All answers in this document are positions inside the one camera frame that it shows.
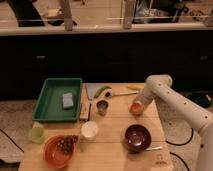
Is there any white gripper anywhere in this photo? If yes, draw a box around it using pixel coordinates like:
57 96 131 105
133 88 155 112

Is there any orange apple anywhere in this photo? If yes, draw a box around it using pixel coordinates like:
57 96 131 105
130 102 142 115

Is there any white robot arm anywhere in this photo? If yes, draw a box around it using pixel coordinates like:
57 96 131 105
130 75 213 171

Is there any small metal cup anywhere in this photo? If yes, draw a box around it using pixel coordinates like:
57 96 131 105
96 100 109 116

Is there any white paper cup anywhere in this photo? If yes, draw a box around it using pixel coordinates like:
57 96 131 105
81 121 99 140

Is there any light green plastic cup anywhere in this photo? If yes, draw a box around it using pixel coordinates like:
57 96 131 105
28 123 45 144

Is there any spoon with dark head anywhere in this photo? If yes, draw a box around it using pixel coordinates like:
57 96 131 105
105 91 138 98

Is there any dark purple bowl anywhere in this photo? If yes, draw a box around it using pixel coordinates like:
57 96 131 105
123 124 152 153

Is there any green cucumber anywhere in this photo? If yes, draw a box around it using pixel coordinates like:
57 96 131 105
94 86 111 98

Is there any wooden block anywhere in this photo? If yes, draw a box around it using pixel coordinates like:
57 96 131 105
79 102 91 121

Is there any blue sponge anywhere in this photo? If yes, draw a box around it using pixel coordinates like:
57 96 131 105
62 93 74 109

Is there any bunch of dark grapes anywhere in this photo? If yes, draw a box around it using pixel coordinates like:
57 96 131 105
57 135 78 153

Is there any green plastic tray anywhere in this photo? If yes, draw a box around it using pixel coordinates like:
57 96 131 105
33 78 82 122

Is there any orange plastic bowl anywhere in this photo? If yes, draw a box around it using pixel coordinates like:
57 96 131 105
43 136 75 169

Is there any black cable on floor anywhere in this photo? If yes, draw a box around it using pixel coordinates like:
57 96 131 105
165 128 195 171

